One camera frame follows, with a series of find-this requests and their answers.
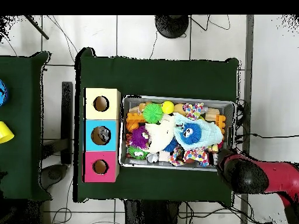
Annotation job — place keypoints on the yellow ball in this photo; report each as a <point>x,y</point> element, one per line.
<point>167,107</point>

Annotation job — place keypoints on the dark green table cloth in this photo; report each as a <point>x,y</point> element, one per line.
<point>163,79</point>

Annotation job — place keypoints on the green spiky rubber ball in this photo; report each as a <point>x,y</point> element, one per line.
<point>153,112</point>

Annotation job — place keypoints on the cream white cloth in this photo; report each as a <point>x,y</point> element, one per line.
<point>161,133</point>

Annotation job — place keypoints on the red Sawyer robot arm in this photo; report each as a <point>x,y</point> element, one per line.
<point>261,177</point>

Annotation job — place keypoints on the grey round stand foot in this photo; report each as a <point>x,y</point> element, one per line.
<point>55,175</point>

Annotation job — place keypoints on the shallow clear mesh bin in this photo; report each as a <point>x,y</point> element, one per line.
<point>128,163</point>

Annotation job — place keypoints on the small colourful dotted cloth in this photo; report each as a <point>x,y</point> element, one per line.
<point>192,111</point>

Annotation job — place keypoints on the blue round object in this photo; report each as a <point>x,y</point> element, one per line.
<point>3,92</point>

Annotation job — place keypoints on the green toy with white eyes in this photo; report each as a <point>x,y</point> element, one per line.
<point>137,152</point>

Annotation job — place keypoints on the black panel stand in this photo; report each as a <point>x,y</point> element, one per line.
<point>67,121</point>

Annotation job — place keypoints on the orange toy building block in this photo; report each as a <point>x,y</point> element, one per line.
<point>135,122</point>

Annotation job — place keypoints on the black pole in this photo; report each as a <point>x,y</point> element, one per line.
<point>37,28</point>

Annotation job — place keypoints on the purple spiky ball with eyes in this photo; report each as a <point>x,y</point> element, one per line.
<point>139,138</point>

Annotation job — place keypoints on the black round stand base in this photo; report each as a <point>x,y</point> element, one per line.
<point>172,25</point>

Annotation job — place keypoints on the mint green cloth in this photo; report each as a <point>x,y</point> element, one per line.
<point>210,136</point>

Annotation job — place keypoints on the green cloth side table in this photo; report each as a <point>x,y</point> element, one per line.
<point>23,163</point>

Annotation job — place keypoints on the tan orange ball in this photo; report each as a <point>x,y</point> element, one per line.
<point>179,109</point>

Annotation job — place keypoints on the small orange plastic toy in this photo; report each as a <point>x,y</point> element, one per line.
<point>220,123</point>

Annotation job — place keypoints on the large colourful dotted cloth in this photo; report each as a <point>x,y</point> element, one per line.
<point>198,155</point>

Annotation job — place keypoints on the yellow cup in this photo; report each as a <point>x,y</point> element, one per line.
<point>4,133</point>

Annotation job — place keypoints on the wooden box with three holes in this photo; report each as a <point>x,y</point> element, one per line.
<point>91,95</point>

